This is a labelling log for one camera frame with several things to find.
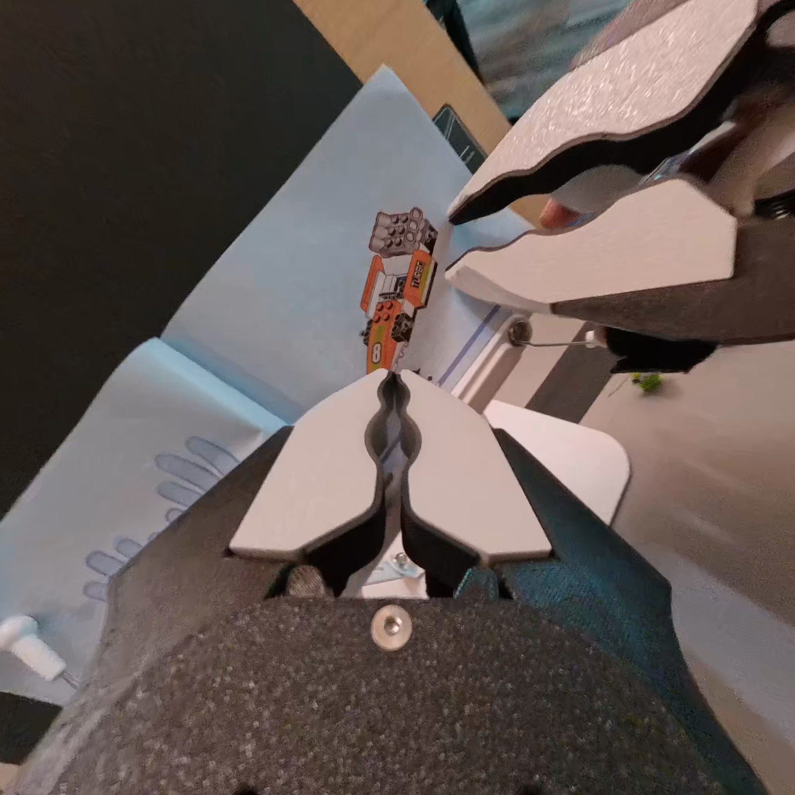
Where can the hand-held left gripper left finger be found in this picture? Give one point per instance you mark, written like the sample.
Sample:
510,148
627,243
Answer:
311,485

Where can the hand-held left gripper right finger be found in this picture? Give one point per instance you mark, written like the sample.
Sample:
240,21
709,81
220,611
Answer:
478,485

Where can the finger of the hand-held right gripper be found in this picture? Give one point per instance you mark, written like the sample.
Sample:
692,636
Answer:
621,87
621,255

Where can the white book stand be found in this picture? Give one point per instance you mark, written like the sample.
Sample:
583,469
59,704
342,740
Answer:
572,454

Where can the instruction booklet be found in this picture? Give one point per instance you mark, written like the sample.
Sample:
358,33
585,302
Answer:
286,249

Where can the green minifigure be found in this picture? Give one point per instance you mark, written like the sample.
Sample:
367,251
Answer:
646,383

